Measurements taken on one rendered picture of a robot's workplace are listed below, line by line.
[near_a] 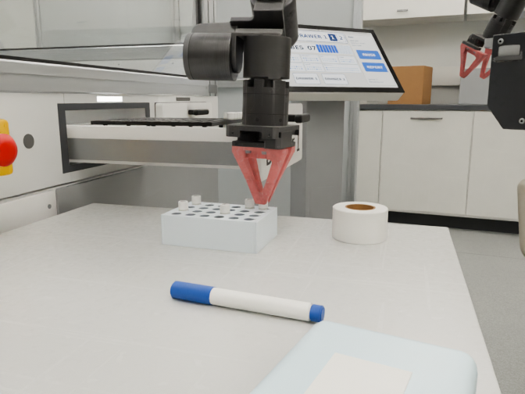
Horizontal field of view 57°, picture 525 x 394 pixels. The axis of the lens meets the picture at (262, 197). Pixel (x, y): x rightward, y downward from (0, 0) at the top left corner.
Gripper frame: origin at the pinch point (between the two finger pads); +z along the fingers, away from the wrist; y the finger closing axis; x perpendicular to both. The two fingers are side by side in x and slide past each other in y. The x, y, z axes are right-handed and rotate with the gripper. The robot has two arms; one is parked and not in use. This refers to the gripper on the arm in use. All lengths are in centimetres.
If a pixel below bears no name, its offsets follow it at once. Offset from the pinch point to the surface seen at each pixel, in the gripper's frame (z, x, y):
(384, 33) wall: -75, -24, -384
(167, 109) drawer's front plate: -10, -37, -40
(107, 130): -6.7, -29.4, -8.3
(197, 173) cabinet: 7, -39, -60
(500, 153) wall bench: 16, 67, -310
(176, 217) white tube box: 2.1, -8.5, 7.1
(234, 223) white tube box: 2.0, -0.9, 6.9
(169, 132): -6.9, -18.5, -8.8
